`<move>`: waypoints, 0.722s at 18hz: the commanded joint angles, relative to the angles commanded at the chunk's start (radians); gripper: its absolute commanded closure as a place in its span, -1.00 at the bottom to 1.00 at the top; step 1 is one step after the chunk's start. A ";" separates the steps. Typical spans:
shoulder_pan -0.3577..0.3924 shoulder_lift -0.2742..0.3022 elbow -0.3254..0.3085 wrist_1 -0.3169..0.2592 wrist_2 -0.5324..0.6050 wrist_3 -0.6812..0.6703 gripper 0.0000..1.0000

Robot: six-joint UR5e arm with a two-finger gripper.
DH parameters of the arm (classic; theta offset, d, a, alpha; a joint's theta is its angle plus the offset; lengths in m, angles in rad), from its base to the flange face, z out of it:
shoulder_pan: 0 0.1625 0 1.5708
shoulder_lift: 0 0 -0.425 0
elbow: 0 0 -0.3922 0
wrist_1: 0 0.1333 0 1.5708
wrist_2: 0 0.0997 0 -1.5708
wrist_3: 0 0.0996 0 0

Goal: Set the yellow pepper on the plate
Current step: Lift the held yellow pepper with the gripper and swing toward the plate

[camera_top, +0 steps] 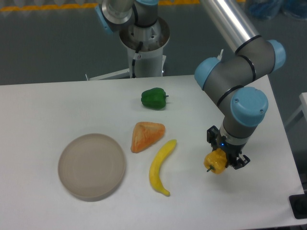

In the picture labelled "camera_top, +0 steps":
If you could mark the yellow toy bell pepper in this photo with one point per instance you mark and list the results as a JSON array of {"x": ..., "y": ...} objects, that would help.
[{"x": 216, "y": 161}]

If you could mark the orange toy fruit wedge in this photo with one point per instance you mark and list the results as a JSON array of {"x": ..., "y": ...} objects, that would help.
[{"x": 146, "y": 134}]

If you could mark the yellow toy banana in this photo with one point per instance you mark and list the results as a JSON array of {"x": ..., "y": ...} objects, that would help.
[{"x": 156, "y": 165}]

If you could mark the green toy bell pepper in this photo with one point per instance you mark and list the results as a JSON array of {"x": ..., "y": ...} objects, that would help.
[{"x": 154, "y": 98}]

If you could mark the blue plastic bag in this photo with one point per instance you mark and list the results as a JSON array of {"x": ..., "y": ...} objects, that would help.
[{"x": 268, "y": 9}]

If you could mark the white metal bracket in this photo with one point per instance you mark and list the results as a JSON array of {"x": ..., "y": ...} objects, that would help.
[{"x": 220, "y": 56}]

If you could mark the white furniture at right edge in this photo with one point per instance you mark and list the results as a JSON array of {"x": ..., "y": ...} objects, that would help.
[{"x": 299, "y": 113}]

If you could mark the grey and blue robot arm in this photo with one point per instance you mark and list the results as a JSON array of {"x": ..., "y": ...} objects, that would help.
[{"x": 226, "y": 83}]

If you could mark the beige round plate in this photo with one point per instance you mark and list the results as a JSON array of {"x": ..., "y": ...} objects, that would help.
[{"x": 92, "y": 167}]

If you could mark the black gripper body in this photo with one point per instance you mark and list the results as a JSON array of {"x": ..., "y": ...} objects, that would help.
[{"x": 230, "y": 145}]

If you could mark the black device at table edge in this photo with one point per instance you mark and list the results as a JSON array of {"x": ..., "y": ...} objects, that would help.
[{"x": 299, "y": 205}]

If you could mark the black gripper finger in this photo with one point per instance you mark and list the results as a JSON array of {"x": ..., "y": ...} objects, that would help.
[
  {"x": 241, "y": 161},
  {"x": 212, "y": 134}
]

